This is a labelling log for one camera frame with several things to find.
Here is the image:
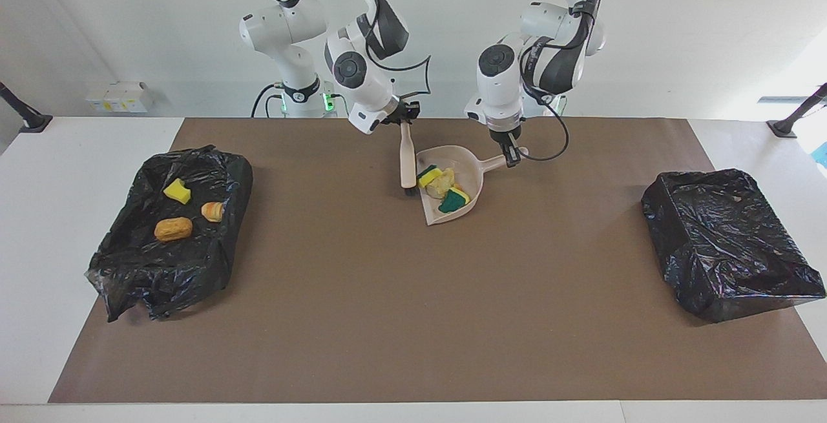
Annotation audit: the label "pale beige scrap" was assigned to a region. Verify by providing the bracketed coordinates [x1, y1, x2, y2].
[426, 168, 456, 199]

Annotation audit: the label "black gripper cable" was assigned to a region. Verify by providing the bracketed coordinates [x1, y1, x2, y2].
[520, 84, 569, 162]
[365, 55, 432, 104]

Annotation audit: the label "brown table mat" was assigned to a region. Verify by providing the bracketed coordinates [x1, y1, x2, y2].
[48, 118, 827, 404]

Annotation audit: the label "beige plastic dustpan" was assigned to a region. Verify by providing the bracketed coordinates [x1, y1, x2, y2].
[416, 145, 529, 226]

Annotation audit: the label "empty black bag-lined bin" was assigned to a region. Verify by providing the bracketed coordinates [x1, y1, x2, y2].
[641, 169, 827, 324]

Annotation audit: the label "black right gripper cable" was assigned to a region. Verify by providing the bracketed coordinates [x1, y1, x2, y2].
[365, 55, 432, 104]

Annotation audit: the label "brown oval sponge scrap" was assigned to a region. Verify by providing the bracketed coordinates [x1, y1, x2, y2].
[154, 217, 194, 242]

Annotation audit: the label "beige hand brush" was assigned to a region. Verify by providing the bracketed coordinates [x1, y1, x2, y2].
[399, 123, 418, 196]

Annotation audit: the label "black right base cable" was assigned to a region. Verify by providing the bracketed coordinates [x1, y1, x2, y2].
[251, 83, 286, 118]

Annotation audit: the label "plain yellow sponge piece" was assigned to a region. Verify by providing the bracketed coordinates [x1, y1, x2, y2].
[163, 178, 193, 205]

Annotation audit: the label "black camera stand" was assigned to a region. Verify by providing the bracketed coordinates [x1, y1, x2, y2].
[0, 82, 54, 133]
[767, 83, 827, 138]

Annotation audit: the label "white wall boxes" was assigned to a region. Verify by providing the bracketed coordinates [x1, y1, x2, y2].
[85, 81, 156, 114]

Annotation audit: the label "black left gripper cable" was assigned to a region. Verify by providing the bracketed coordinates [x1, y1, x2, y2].
[520, 84, 569, 162]

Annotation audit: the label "wide green yellow sponge piece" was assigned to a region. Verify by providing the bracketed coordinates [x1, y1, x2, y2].
[438, 189, 471, 215]

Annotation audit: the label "black bag-lined bin with flap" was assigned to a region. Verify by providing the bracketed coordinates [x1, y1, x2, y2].
[85, 145, 254, 323]

